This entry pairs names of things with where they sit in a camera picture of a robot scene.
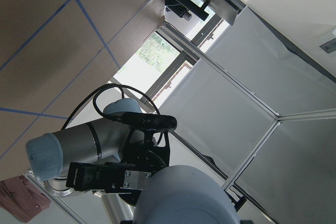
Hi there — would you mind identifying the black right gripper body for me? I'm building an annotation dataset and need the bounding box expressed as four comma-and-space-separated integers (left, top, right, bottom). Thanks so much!
115, 129, 171, 206

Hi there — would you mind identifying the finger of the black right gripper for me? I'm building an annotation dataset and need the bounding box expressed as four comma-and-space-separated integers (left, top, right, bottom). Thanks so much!
66, 162, 152, 193

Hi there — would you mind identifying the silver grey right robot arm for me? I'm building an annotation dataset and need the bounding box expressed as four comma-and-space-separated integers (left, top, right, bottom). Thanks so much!
26, 98, 177, 223

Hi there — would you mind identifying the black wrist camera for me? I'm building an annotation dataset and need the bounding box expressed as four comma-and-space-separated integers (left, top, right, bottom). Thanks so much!
106, 112, 177, 133

